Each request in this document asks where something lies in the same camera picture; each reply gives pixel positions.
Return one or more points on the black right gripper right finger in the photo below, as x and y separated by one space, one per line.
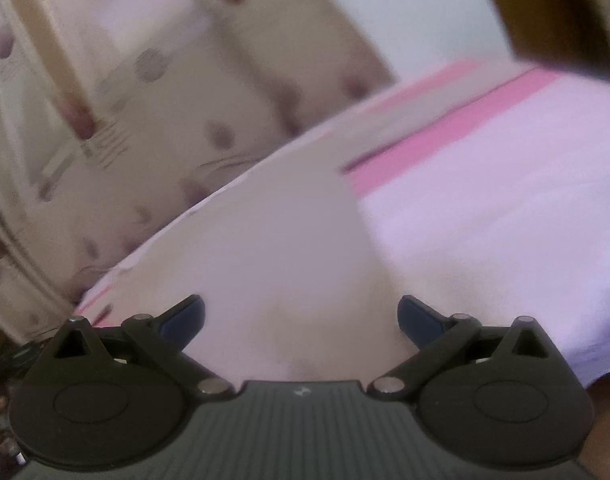
496 396

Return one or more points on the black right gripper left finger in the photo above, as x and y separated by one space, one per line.
97 398

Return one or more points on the cream white small garment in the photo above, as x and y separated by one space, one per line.
293 285

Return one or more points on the pink and lilac bedsheet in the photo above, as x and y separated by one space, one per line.
485 189

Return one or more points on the beige leaf-patterned curtain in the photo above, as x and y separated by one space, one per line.
118 115

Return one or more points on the dark wooden headboard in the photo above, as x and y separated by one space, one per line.
557 33

